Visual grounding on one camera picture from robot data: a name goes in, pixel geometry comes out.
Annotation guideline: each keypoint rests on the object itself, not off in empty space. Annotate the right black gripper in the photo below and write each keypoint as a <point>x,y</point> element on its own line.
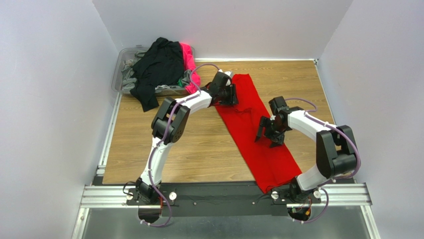
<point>271,129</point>

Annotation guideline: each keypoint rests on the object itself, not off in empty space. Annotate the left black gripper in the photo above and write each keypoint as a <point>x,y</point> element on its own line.
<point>233,94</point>

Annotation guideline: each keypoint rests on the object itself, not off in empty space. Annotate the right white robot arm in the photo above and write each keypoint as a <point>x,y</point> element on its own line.
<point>337,156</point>

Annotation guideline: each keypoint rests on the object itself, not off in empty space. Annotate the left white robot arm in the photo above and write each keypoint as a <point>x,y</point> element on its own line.
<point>169,124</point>

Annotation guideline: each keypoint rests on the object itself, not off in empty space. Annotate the green garment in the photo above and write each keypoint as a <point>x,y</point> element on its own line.
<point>180,83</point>

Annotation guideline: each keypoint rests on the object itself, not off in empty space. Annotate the pink t-shirt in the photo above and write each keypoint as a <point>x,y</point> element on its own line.
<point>189,65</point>

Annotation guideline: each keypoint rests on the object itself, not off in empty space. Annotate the clear plastic bin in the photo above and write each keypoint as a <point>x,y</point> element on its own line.
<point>120,71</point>

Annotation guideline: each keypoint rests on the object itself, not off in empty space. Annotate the black t-shirt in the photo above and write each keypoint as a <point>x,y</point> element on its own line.
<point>162,64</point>

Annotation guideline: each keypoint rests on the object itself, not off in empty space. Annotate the grey t-shirt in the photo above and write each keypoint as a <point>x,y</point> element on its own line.
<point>129,78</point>

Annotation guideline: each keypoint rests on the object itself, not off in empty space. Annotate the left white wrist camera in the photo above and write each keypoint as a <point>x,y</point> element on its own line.
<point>229,73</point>

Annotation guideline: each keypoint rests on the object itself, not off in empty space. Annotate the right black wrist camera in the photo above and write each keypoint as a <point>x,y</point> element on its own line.
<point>277,104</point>

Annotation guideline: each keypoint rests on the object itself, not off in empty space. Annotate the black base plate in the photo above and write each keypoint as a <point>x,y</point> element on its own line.
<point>221,199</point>

